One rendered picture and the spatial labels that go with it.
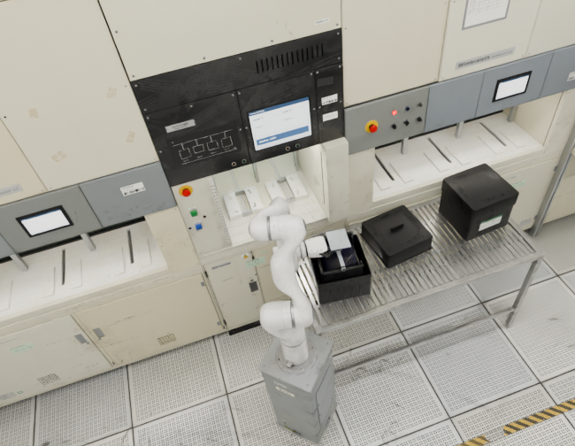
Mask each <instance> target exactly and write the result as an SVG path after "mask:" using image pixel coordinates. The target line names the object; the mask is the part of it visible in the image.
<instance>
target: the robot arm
mask: <svg viewBox="0 0 575 446"><path fill-rule="evenodd" d="M306 232H307V227H306V223H305V221H304V219H303V218H302V217H301V216H299V215H296V214H291V212H290V208H289V204H288V202H287V201H286V200H285V199H284V198H282V197H275V198H274V199H273V200H272V201H271V202H270V205H269V206H268V207H267V208H265V209H263V210H262V211H260V212H259V213H257V214H256V215H255V216H254V217H253V218H252V220H251V221H250V223H249V235H250V236H251V237H252V238H253V239H254V240H256V241H260V242H267V241H276V243H277V246H276V247H273V248H272V254H273V255H272V258H271V271H272V279H273V282H274V284H275V286H276V287H277V289H278V290H280V291H281V292H282V293H284V294H286V295H287V296H289V297H291V299H292V300H285V301H274V302H269V303H266V304H264V305H263V306H262V307H261V309H260V311H259V320H260V324H261V326H262V327H263V329H264V330H265V331H267V332H268V333H269V334H271V335H274V336H276V337H279V338H280V346H279V348H278V349H277V355H276V357H277V361H278V363H279V365H280V367H281V368H282V369H283V370H284V371H286V372H288V373H303V372H305V371H307V370H308V369H310V368H311V367H312V365H313V364H314V362H315V359H316V351H315V347H314V345H313V344H312V342H311V341H309V340H308V339H306V333H305V329H304V328H305V327H308V326H310V325H311V324H312V323H313V321H314V319H315V312H314V308H313V305H312V304H311V301H310V300H309V298H308V297H307V296H306V295H305V294H304V293H303V291H302V289H301V288H300V286H299V283H298V280H297V278H296V272H297V271H298V269H299V263H298V259H302V258H306V256H307V257H309V258H321V257H326V258H329V257H330V256H331V255H332V253H334V251H337V250H332V251H331V249H330V248H328V247H327V246H326V242H328V240H327V237H326V235H323V234H320V235H319V236H318V237H314V238H311V239H309V240H306V241H305V242H304V243H303V239H304V237H305V236H306ZM327 252H328V253H327Z"/></svg>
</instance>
